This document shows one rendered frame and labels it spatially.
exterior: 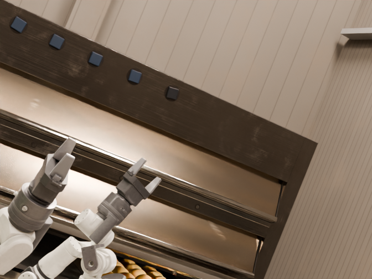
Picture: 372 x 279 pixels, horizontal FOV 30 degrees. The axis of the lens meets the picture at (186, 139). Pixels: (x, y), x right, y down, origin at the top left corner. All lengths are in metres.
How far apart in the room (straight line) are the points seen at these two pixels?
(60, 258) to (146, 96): 0.84
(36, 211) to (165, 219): 1.36
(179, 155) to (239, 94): 4.54
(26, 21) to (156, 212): 0.91
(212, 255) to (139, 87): 0.77
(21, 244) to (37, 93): 1.15
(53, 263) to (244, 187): 1.06
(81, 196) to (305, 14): 5.32
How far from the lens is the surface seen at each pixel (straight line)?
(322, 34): 7.82
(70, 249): 2.19
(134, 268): 3.53
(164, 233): 2.85
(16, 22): 2.62
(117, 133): 2.73
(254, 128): 2.95
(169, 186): 2.82
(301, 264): 7.13
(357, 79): 7.50
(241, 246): 3.03
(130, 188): 2.16
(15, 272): 2.76
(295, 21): 7.65
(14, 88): 2.64
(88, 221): 2.14
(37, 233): 1.65
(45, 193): 1.54
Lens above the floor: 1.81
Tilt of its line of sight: 2 degrees up
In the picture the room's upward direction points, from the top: 22 degrees clockwise
